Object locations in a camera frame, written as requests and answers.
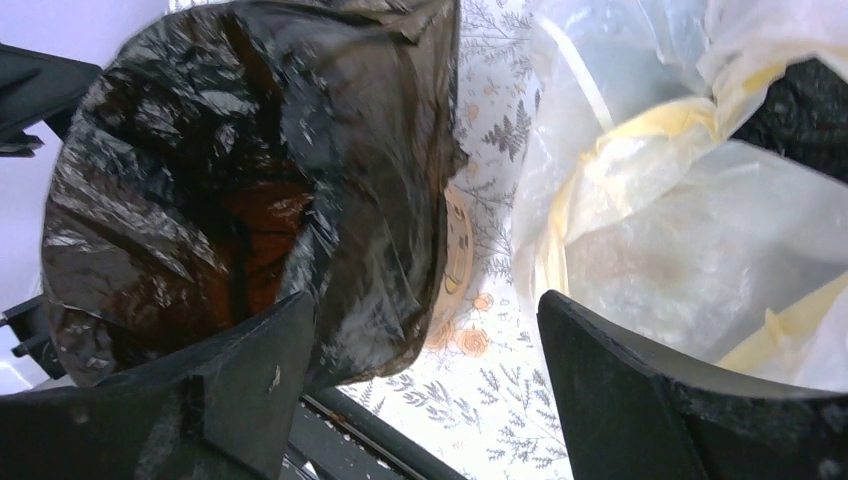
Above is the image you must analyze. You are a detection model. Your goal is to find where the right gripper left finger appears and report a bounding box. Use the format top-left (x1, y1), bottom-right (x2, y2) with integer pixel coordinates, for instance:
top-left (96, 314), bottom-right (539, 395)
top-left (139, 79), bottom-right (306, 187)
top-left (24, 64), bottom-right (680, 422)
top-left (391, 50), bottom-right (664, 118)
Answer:
top-left (1, 293), bottom-right (314, 479)

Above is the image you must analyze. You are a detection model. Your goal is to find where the white translucent trash bag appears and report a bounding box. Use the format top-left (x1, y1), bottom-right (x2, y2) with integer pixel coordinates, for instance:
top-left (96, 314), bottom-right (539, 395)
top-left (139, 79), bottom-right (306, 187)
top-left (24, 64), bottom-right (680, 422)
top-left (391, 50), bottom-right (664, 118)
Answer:
top-left (512, 1), bottom-right (847, 392)

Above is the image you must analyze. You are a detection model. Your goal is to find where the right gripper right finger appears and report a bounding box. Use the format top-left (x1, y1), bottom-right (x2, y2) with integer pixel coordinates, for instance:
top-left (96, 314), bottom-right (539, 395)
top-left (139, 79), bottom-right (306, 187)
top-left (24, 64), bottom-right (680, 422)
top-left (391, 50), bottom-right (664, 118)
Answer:
top-left (537, 290), bottom-right (847, 480)

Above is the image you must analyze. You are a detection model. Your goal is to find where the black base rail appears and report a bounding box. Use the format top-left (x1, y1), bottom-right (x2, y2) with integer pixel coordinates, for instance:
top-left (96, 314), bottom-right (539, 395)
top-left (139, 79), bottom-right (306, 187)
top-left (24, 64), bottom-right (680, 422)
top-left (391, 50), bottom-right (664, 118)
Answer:
top-left (279, 389), bottom-right (466, 480)

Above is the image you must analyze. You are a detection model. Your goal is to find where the black plastic trash bag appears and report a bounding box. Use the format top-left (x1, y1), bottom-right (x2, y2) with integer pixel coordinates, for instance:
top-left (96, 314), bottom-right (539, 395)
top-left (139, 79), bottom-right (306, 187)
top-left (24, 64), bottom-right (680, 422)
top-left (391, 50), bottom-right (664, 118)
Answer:
top-left (41, 1), bottom-right (467, 389)

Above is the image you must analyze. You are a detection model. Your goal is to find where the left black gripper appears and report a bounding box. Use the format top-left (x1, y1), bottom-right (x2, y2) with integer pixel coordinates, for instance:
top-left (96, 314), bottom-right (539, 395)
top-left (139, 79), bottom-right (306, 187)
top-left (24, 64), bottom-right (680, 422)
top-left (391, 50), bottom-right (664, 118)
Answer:
top-left (1, 44), bottom-right (101, 158)

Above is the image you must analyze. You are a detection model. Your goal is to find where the orange plastic trash bin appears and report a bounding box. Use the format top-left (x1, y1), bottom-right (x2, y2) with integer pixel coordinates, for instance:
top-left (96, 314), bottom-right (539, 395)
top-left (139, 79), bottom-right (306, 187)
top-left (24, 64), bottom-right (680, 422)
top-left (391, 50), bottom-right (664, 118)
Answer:
top-left (425, 183), bottom-right (474, 350)

